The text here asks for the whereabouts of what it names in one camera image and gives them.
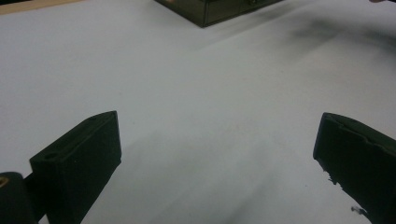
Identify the transparent brown drawer box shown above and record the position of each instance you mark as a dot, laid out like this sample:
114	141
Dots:
218	11

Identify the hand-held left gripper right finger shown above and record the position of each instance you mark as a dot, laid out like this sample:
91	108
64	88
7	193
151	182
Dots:
361	161

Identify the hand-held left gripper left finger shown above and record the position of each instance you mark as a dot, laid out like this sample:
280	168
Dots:
77	165

